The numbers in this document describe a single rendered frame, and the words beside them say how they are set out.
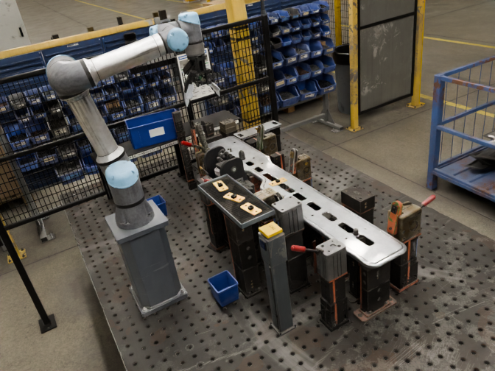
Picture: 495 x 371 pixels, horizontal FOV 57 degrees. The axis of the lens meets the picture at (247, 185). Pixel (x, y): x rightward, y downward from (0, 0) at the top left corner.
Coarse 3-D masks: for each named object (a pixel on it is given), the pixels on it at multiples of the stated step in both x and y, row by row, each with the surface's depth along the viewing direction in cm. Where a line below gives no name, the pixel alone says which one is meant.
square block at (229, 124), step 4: (224, 120) 272; (228, 120) 271; (232, 120) 271; (220, 124) 271; (224, 124) 267; (228, 124) 268; (232, 124) 269; (220, 128) 273; (224, 128) 268; (228, 128) 268; (232, 128) 270; (224, 132) 270; (228, 132) 270; (232, 132) 271; (224, 136) 273
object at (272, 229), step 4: (268, 224) 154; (272, 224) 153; (260, 228) 152; (264, 228) 152; (268, 228) 152; (272, 228) 151; (276, 228) 151; (280, 228) 151; (264, 232) 150; (268, 232) 150; (272, 232) 149; (276, 232) 149; (280, 232) 150; (268, 236) 148
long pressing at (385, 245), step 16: (208, 144) 259; (224, 144) 256; (240, 144) 253; (256, 160) 233; (256, 176) 218; (288, 176) 214; (288, 192) 201; (304, 192) 199; (304, 208) 188; (336, 208) 185; (320, 224) 177; (336, 224) 176; (352, 224) 174; (368, 224) 173; (352, 240) 166; (384, 240) 163; (352, 256) 159; (368, 256) 157; (384, 256) 156
